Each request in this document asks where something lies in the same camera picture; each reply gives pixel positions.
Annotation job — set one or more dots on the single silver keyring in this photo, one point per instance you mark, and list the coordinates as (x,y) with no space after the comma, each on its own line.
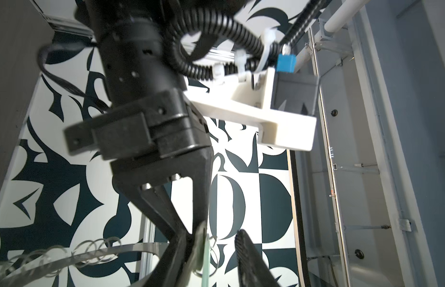
(208,250)

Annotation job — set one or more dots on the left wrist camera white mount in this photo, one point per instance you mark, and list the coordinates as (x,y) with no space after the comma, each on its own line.
(280,104)

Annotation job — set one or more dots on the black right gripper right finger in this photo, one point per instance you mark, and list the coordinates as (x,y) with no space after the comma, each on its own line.
(252,270)

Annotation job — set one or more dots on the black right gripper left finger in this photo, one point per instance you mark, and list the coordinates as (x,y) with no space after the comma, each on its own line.
(181,258)

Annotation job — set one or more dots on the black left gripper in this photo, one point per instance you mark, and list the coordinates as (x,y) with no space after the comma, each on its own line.
(168,124)

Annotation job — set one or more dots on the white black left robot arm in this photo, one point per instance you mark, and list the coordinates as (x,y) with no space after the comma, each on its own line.
(168,66)

